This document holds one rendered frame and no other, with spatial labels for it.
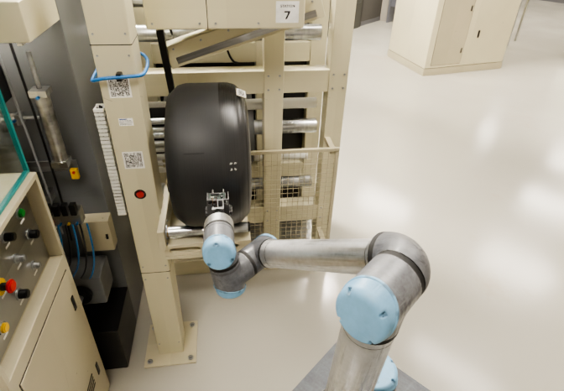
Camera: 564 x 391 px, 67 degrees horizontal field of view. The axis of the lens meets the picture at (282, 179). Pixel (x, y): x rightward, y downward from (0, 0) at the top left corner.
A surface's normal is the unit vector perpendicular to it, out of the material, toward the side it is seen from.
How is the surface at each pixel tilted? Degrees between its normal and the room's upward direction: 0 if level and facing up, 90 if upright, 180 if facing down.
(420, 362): 0
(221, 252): 78
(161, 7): 90
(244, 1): 90
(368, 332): 85
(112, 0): 90
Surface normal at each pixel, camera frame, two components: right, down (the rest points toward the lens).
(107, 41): 0.14, 0.54
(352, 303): -0.66, 0.33
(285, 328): 0.03, -0.83
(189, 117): 0.09, -0.40
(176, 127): -0.16, -0.26
